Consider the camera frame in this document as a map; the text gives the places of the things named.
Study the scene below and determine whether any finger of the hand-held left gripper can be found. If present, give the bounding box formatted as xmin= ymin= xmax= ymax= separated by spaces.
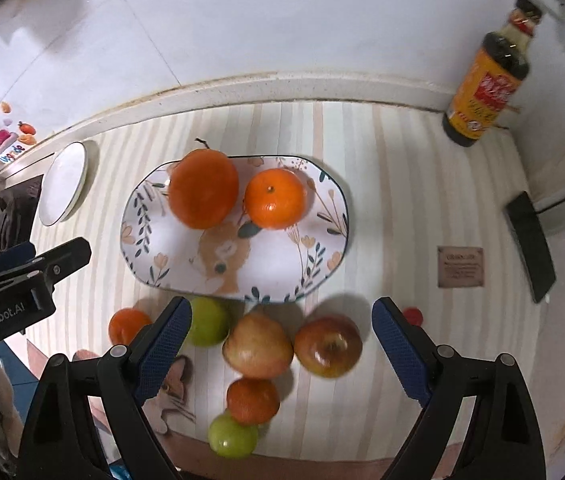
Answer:
xmin=0 ymin=241 xmax=36 ymax=275
xmin=32 ymin=237 xmax=92 ymax=286

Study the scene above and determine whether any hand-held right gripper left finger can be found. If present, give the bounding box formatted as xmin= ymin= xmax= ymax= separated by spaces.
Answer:
xmin=17 ymin=296 xmax=193 ymax=480

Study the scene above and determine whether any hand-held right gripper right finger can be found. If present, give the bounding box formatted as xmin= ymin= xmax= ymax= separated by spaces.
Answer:
xmin=372 ymin=297 xmax=548 ymax=480

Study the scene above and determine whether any mandarin orange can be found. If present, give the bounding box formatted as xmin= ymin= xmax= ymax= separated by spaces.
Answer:
xmin=108 ymin=308 xmax=154 ymax=347
xmin=226 ymin=377 xmax=280 ymax=426
xmin=244 ymin=168 xmax=309 ymax=230

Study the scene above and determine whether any green apple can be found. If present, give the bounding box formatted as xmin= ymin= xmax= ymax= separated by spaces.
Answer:
xmin=185 ymin=297 xmax=230 ymax=347
xmin=207 ymin=412 xmax=259 ymax=459

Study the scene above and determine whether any dark red apple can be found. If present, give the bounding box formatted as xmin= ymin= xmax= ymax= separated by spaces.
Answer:
xmin=293 ymin=315 xmax=363 ymax=379

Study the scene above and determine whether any pale red apple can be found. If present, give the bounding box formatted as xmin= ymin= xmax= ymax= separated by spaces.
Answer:
xmin=222 ymin=311 xmax=294 ymax=380

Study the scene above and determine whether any floral printed oval plate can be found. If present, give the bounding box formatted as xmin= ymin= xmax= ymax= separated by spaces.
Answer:
xmin=121 ymin=154 xmax=351 ymax=304

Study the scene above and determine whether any large orange with stem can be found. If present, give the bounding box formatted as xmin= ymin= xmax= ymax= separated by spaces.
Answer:
xmin=168 ymin=138 xmax=240 ymax=230

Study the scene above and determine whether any person's left forearm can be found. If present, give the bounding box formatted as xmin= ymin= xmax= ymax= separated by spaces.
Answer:
xmin=0 ymin=359 xmax=27 ymax=477

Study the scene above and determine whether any black gas stove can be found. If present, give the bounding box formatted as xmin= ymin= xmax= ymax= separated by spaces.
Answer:
xmin=0 ymin=175 xmax=44 ymax=257

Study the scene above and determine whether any small white round plate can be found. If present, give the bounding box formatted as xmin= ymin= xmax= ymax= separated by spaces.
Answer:
xmin=38 ymin=141 xmax=88 ymax=226

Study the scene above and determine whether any black smartphone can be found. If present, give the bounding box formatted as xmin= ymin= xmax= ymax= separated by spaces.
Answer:
xmin=505 ymin=191 xmax=557 ymax=304

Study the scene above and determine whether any dark soy sauce bottle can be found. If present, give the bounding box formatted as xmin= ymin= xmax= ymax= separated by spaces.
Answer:
xmin=441 ymin=0 xmax=543 ymax=148

